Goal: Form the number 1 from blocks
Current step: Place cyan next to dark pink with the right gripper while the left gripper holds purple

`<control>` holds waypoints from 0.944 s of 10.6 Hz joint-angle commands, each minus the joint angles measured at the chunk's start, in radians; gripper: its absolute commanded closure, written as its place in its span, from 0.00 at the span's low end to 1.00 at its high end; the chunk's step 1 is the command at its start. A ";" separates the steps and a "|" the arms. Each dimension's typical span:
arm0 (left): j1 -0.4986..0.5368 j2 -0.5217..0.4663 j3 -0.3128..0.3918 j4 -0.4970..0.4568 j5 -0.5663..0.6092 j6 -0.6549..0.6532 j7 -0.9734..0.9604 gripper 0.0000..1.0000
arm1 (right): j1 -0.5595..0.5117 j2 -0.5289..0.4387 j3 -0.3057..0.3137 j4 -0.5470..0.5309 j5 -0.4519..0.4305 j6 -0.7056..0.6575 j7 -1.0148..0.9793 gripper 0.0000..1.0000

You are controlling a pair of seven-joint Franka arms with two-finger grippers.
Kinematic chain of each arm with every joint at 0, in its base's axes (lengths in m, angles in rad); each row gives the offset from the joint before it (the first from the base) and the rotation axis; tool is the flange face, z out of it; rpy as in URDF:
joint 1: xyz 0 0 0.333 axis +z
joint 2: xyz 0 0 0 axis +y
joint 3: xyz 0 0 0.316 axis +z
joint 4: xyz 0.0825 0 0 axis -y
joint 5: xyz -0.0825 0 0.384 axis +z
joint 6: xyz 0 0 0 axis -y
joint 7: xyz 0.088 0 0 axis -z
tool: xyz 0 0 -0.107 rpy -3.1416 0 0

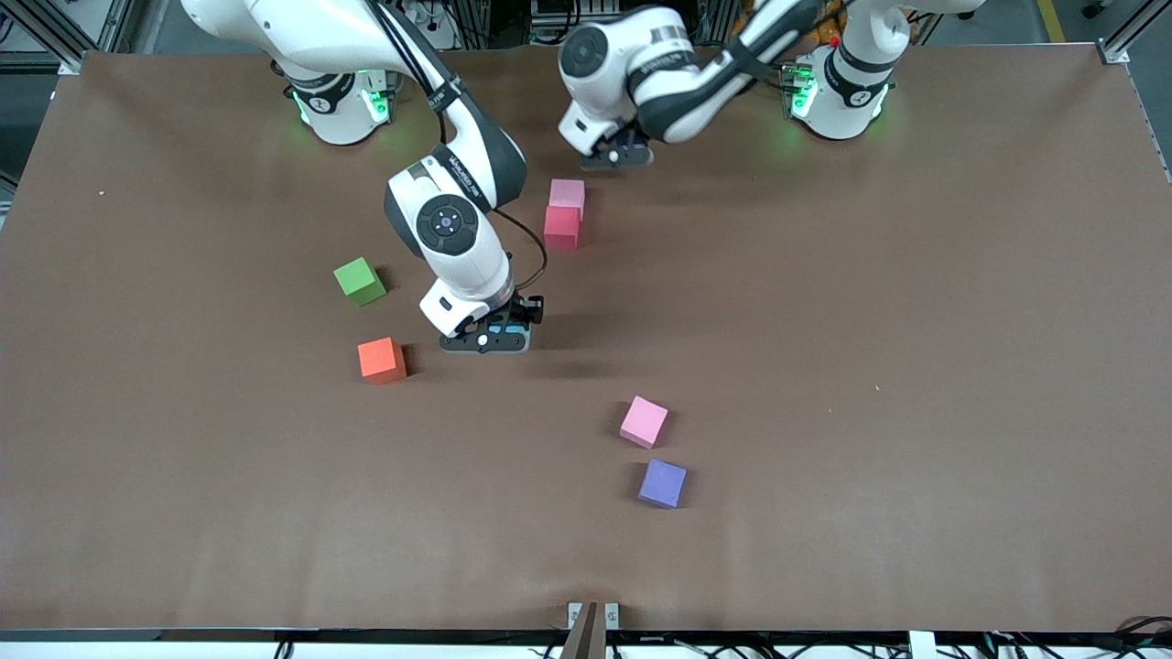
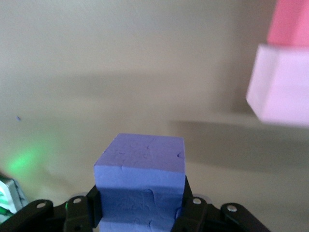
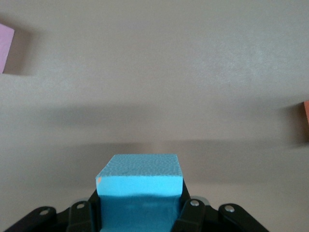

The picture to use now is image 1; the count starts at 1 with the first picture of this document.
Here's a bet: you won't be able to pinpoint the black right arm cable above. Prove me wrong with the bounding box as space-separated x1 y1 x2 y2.
366 0 548 296

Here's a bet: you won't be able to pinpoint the aluminium frame profile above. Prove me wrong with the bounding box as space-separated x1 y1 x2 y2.
1099 0 1172 67
0 0 147 76

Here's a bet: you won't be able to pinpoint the orange foam cube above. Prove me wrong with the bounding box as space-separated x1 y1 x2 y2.
357 337 407 384

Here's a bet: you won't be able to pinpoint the metal mounting bracket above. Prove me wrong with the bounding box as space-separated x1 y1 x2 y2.
567 601 621 632

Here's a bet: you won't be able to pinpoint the brown table cover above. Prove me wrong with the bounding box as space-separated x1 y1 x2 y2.
0 44 1172 634

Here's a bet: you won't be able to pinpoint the green foam cube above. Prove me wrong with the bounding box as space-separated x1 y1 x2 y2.
333 257 387 308

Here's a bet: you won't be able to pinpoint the dark pink foam cube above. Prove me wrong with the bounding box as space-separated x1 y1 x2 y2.
544 206 582 251

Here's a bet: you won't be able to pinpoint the orange snack bags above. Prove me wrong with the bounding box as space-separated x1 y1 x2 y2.
804 0 845 49

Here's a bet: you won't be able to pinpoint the brown wooden bar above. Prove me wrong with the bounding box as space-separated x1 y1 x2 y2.
560 601 602 659

